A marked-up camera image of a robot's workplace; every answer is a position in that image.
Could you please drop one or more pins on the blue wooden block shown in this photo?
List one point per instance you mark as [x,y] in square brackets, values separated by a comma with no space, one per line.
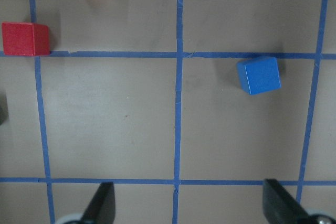
[259,75]

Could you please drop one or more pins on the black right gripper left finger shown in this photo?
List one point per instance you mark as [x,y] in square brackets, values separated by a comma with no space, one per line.
[101,208]

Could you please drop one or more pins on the red wooden block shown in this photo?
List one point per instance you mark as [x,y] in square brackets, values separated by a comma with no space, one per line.
[25,39]

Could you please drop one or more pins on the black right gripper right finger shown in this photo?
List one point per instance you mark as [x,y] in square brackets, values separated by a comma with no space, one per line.
[279,206]

